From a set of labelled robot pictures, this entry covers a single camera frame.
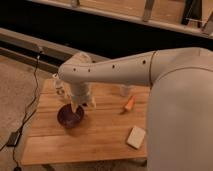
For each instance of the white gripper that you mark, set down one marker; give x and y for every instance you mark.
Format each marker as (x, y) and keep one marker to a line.
(81, 93)

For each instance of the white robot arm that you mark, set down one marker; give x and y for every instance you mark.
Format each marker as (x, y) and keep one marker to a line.
(180, 104)

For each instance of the dark purple ceramic bowl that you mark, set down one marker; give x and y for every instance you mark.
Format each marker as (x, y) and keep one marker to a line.
(69, 119)

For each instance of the clear plastic bottle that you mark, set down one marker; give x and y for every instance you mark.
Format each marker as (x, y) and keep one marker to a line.
(58, 85)

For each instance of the wooden table board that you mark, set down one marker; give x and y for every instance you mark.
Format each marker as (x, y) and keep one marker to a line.
(101, 135)

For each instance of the orange carrot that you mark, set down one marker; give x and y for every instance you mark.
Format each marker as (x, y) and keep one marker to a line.
(130, 103)

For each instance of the beige sponge block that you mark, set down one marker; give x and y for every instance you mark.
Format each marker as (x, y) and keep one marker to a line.
(136, 137)

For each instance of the black power adapter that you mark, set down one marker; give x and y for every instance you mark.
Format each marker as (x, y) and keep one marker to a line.
(13, 139)

